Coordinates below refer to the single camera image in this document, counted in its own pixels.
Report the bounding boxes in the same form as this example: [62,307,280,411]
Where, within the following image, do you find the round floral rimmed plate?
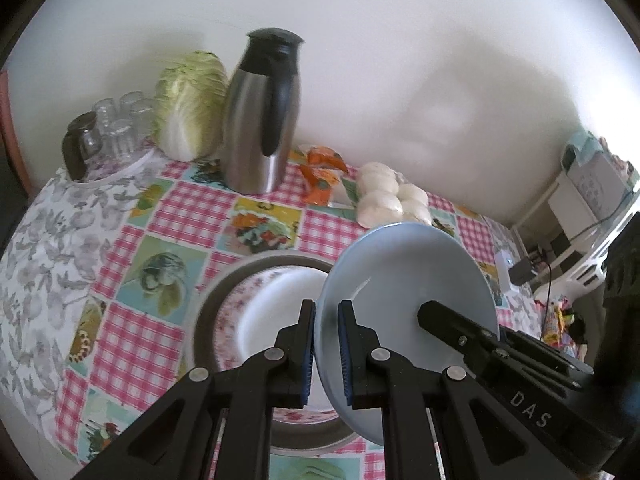
[212,267,346,423]

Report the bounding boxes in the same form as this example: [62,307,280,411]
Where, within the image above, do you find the bag of steamed buns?
[355,161,433,228]

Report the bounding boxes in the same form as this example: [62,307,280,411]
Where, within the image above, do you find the white plastic chair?
[532,210,640,301]

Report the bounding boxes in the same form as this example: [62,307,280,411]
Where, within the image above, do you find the colourful packets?
[535,300,586,356]

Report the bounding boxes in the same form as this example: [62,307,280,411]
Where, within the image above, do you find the black power adaptor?
[509,256,538,286]

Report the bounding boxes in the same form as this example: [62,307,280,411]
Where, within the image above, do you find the pink board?
[0,70,28,196]

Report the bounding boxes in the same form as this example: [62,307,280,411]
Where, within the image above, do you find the stainless steel thermos jug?
[218,28,306,195]

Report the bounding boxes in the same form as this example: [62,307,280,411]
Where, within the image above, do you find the white cabinet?
[547,150,640,246]

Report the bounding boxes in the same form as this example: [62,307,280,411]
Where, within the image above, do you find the small floral white bowl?
[317,222,501,448]

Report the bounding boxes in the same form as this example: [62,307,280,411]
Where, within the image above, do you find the grey floral tablecloth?
[0,147,546,466]

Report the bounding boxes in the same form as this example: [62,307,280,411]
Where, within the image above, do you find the orange white snack packet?
[300,145,349,173]
[299,166,362,209]

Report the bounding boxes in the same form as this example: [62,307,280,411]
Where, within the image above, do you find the napa cabbage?
[152,51,230,162]

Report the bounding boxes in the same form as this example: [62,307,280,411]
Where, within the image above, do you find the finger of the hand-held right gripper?
[416,301,501,376]
[500,329,596,391]

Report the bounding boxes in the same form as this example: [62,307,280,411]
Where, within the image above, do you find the green cloth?
[562,131,608,168]

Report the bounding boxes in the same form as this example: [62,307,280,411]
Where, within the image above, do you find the glass pitcher with dark handle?
[61,111,103,182]

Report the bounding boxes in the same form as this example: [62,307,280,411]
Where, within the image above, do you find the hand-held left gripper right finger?
[337,300,571,480]

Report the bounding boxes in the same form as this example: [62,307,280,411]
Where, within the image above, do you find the stainless steel basin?
[192,254,366,457]

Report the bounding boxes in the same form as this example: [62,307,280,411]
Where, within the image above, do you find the dark cabinet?
[0,160,28,226]

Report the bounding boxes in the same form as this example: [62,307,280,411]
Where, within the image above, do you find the pink checked tablecloth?
[52,152,546,480]

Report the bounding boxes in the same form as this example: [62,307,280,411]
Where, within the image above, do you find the black cable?
[530,200,640,286]

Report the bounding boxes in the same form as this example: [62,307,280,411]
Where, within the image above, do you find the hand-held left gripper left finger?
[72,299,317,480]

